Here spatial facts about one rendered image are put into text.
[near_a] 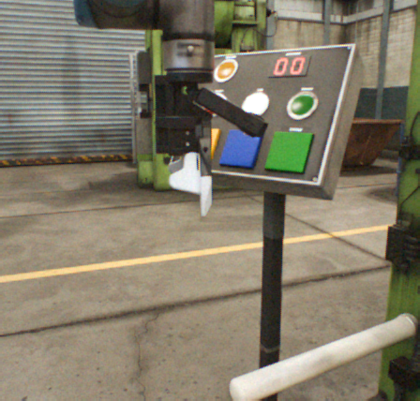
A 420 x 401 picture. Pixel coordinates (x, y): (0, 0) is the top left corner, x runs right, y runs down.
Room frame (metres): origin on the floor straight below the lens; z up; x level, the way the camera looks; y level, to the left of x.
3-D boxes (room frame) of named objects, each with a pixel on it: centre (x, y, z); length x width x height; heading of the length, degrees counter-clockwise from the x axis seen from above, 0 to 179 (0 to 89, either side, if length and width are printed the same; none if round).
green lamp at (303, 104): (0.76, -0.17, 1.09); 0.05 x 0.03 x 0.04; 28
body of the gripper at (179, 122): (0.62, 0.04, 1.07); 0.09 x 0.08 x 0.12; 96
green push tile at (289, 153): (0.72, -0.14, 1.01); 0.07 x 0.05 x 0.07; 53
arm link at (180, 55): (0.62, 0.03, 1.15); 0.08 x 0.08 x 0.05
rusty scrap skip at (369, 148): (7.42, -2.33, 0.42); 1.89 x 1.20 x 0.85; 21
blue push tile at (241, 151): (0.78, -0.06, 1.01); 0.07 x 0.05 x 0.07; 53
